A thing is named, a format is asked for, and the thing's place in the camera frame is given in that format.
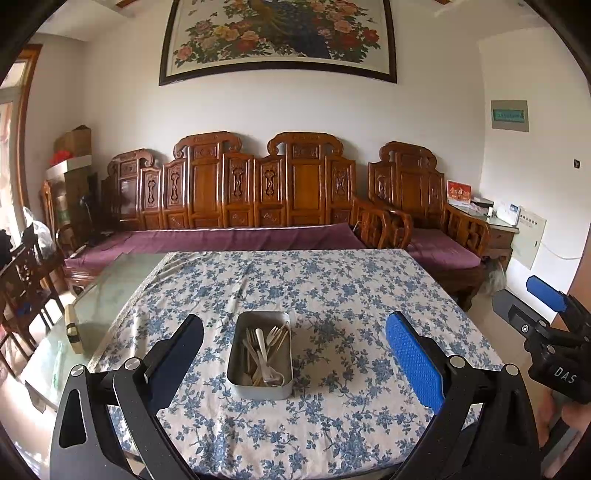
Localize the carved wooden armchair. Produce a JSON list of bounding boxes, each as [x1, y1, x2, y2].
[[368, 141, 491, 310]]

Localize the person's right hand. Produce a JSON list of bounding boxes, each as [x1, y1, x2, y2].
[[538, 390, 591, 457]]

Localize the green and white wall panel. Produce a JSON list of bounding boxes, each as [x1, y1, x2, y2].
[[490, 99, 529, 133]]

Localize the rectangular metal tin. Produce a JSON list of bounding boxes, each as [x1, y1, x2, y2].
[[227, 311, 294, 398]]

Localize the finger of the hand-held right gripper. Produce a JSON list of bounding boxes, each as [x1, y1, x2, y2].
[[526, 275, 591, 321], [492, 289, 552, 342]]

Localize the blue floral tablecloth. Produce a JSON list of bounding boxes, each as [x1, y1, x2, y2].
[[85, 249, 504, 480]]

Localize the grey fluffy duster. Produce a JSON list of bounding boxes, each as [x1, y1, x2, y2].
[[480, 258, 509, 296]]

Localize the purple armchair cushion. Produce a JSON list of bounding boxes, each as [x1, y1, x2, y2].
[[406, 228, 483, 268]]

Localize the carved wooden sofa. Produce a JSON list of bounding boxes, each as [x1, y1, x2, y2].
[[99, 131, 393, 252]]

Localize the brown cardboard box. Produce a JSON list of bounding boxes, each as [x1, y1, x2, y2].
[[54, 124, 92, 160]]

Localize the wooden door frame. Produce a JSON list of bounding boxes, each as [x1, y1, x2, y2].
[[14, 44, 42, 217]]

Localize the framed peacock flower painting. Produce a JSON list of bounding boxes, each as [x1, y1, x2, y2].
[[158, 0, 398, 87]]

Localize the white desk phone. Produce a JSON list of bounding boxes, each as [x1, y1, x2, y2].
[[496, 202, 520, 226]]

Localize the white wall distribution box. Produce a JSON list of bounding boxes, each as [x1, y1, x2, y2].
[[510, 209, 548, 269]]

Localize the flat white box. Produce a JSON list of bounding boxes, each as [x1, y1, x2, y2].
[[45, 154, 93, 181]]

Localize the wooden block with black band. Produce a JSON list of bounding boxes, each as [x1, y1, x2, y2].
[[65, 304, 84, 355]]

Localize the dark wooden chair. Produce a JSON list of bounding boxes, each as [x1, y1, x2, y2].
[[0, 231, 65, 365]]

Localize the long purple sofa cushion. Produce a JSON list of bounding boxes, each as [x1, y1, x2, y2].
[[65, 224, 365, 273]]

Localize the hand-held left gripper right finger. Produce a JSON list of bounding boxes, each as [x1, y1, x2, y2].
[[385, 311, 542, 480]]

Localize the white plastic bag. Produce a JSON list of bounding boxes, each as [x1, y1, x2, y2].
[[22, 207, 51, 259]]

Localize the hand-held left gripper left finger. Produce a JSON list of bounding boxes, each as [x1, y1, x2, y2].
[[50, 315, 204, 480]]

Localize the wooden side table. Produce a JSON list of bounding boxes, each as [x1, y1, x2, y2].
[[482, 212, 518, 273]]

